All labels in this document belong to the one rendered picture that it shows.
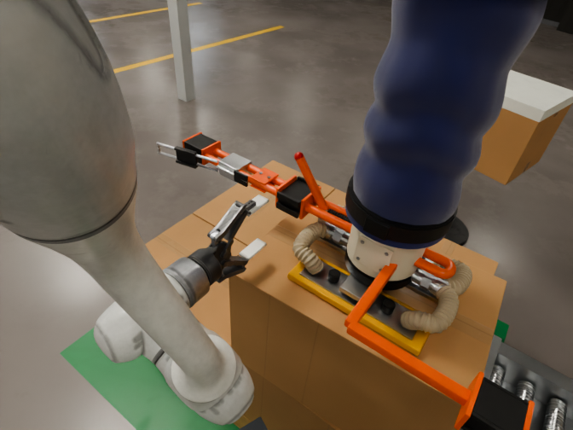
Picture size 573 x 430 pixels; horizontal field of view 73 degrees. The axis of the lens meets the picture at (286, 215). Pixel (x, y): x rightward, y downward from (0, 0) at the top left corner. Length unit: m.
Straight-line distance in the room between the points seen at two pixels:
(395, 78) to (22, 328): 2.02
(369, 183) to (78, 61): 0.60
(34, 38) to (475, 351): 0.92
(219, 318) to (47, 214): 1.16
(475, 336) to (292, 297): 0.42
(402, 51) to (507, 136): 1.55
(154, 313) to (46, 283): 1.97
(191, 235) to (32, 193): 1.45
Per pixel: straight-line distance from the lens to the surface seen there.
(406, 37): 0.65
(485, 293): 1.10
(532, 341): 2.43
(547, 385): 1.52
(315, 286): 0.93
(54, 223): 0.27
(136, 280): 0.44
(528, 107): 2.10
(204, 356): 0.55
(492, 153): 2.21
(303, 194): 0.97
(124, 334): 0.70
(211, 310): 1.40
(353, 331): 0.73
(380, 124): 0.69
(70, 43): 0.21
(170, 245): 1.64
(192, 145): 1.15
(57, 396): 2.01
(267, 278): 0.96
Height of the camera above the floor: 1.67
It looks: 40 degrees down
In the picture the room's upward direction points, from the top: 5 degrees clockwise
